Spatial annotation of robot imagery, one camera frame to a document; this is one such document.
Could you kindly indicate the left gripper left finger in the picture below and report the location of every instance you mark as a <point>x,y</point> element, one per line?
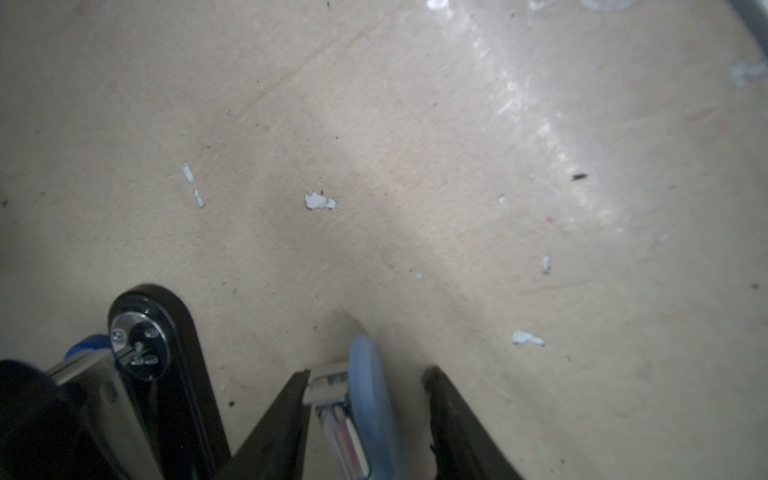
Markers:
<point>275,449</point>

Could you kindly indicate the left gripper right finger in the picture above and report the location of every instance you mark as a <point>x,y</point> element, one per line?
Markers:
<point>462,447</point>

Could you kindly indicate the blue and black stapler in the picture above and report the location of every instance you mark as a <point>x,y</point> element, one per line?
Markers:
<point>90,343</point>

